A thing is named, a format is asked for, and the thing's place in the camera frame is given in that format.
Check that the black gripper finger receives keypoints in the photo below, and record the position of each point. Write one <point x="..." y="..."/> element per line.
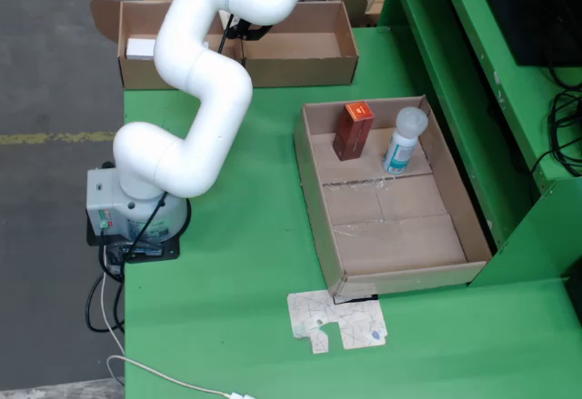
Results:
<point x="259" y="32"/>
<point x="234" y="31"/>

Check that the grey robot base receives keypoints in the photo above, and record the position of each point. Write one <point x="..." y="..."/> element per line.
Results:
<point x="97" y="199"/>

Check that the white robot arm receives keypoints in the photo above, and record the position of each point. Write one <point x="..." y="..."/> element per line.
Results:
<point x="209" y="81"/>

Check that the divided cardboard box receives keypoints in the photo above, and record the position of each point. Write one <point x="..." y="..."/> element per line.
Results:
<point x="295" y="72"/>

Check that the tall white product box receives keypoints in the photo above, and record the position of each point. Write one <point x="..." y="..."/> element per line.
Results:
<point x="141" y="48"/>

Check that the dark red carton box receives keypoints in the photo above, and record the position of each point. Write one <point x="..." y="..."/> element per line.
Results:
<point x="352" y="135"/>

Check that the shallow cardboard tray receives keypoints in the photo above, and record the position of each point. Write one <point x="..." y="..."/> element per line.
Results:
<point x="391" y="244"/>

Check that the white bottle translucent cap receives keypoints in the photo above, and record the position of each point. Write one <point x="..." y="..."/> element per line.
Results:
<point x="402" y="144"/>

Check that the green metal shelf rack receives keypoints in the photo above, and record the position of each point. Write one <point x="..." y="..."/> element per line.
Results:
<point x="500" y="122"/>

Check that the black monitor with stand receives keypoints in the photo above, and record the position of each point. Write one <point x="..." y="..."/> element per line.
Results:
<point x="527" y="8"/>

